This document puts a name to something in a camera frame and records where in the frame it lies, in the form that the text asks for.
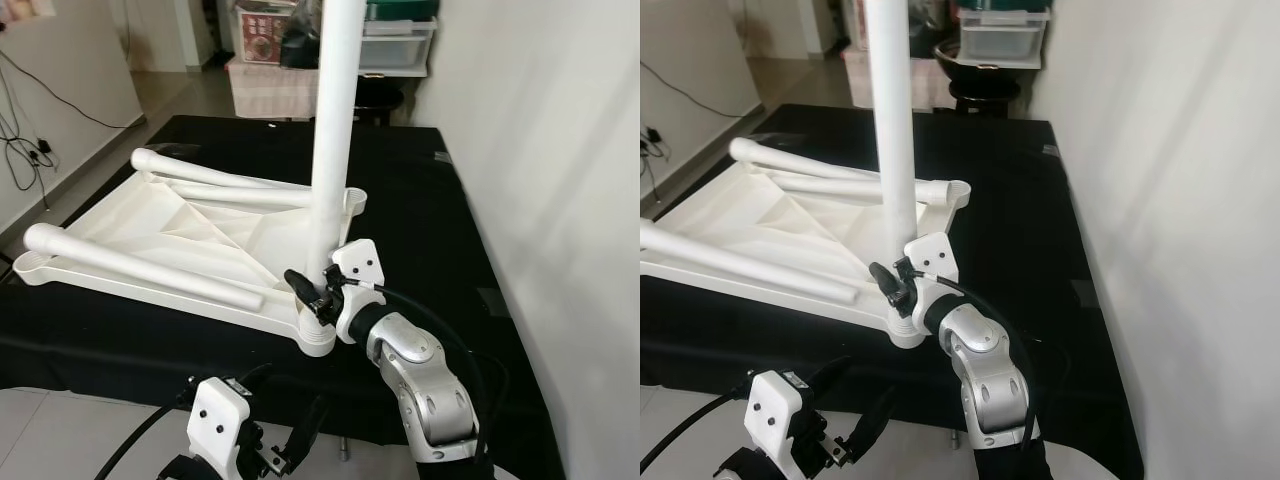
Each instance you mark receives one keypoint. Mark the grey tape strip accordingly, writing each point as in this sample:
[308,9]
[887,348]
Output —
[442,157]
[1046,150]

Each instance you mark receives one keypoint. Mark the green box lid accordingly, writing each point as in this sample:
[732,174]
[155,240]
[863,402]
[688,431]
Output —
[1005,5]
[405,8]

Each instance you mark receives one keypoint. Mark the black bag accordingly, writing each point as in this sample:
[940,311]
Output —
[300,45]
[930,25]

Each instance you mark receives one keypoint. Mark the black stool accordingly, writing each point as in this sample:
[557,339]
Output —
[380,100]
[985,95]

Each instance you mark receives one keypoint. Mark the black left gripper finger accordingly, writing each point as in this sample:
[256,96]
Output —
[872,420]
[258,378]
[825,373]
[310,430]

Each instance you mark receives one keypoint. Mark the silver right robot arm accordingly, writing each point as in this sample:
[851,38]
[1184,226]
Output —
[430,400]
[1000,390]

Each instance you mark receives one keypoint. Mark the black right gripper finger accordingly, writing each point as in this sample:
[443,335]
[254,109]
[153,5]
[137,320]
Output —
[302,286]
[885,280]

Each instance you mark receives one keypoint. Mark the black round wok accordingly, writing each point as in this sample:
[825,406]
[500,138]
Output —
[960,58]

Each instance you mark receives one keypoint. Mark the colourful wall picture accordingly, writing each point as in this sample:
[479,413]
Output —
[25,8]

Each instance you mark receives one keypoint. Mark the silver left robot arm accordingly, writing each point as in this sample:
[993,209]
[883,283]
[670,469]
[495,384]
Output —
[185,470]
[745,468]

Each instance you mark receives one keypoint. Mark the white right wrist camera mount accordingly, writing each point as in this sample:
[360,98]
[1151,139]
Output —
[360,262]
[935,255]

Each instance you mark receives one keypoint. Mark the red printed carton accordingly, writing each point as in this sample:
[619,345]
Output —
[262,35]

